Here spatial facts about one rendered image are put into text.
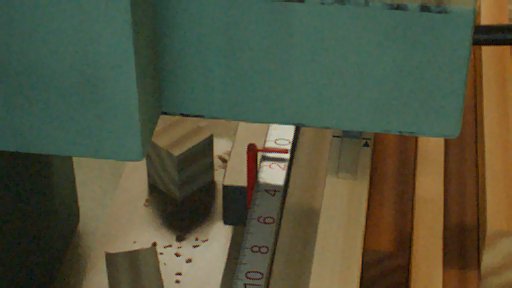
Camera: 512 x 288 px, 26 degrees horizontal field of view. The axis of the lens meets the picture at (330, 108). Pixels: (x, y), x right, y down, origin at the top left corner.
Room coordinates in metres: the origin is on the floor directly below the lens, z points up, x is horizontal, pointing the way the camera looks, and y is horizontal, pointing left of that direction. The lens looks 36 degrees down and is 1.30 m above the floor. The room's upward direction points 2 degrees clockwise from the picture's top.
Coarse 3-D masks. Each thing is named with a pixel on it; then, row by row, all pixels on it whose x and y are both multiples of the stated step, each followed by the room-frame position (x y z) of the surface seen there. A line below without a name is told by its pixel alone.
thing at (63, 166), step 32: (0, 160) 0.45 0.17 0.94; (32, 160) 0.49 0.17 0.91; (64, 160) 0.54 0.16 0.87; (0, 192) 0.44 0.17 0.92; (32, 192) 0.48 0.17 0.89; (64, 192) 0.53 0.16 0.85; (0, 224) 0.43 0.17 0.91; (32, 224) 0.47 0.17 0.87; (64, 224) 0.52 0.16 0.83; (0, 256) 0.43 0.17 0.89; (32, 256) 0.47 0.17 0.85; (64, 256) 0.52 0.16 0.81
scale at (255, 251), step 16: (272, 128) 0.46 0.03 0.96; (288, 128) 0.46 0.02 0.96; (272, 144) 0.45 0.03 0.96; (288, 144) 0.45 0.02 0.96; (272, 160) 0.44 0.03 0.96; (272, 176) 0.42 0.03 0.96; (256, 192) 0.41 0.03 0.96; (272, 192) 0.41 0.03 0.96; (256, 208) 0.40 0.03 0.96; (272, 208) 0.40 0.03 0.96; (256, 224) 0.39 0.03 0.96; (272, 224) 0.39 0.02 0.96; (256, 240) 0.38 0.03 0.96; (272, 240) 0.38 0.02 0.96; (240, 256) 0.37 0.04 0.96; (256, 256) 0.37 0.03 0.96; (240, 272) 0.36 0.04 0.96; (256, 272) 0.36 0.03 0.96
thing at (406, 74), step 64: (192, 0) 0.41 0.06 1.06; (256, 0) 0.41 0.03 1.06; (320, 0) 0.40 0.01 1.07; (384, 0) 0.40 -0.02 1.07; (448, 0) 0.40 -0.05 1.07; (192, 64) 0.41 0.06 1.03; (256, 64) 0.41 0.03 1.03; (320, 64) 0.40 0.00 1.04; (384, 64) 0.40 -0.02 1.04; (448, 64) 0.40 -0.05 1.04; (384, 128) 0.40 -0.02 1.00; (448, 128) 0.40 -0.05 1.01
